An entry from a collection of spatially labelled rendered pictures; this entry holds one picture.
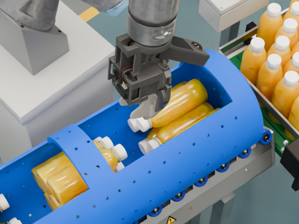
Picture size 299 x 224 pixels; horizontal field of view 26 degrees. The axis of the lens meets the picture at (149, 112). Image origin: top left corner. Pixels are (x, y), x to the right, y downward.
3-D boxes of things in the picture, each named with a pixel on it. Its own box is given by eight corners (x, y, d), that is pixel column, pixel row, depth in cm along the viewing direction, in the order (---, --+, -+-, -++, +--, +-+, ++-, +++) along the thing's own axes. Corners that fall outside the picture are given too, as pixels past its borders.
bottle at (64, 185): (58, 208, 152) (124, 168, 158) (60, 203, 146) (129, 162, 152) (43, 183, 153) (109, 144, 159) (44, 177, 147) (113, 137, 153)
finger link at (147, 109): (123, 126, 116) (126, 91, 109) (150, 115, 118) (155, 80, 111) (131, 138, 114) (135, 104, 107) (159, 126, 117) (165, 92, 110)
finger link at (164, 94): (144, 100, 114) (149, 65, 107) (152, 97, 115) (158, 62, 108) (158, 118, 112) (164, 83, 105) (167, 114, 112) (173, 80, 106)
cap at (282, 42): (289, 39, 183) (290, 35, 181) (288, 50, 181) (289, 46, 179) (275, 38, 183) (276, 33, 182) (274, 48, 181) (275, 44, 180)
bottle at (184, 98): (199, 74, 167) (139, 108, 161) (213, 97, 167) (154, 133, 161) (190, 80, 174) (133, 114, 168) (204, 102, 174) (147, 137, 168)
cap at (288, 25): (280, 27, 185) (281, 22, 184) (288, 19, 187) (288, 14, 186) (292, 34, 184) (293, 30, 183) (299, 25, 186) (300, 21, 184)
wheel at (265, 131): (253, 133, 179) (258, 134, 177) (266, 125, 180) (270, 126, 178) (258, 146, 180) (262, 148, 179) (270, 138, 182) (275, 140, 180)
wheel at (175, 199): (165, 190, 169) (169, 192, 168) (179, 180, 171) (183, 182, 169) (171, 203, 171) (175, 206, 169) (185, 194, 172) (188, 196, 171)
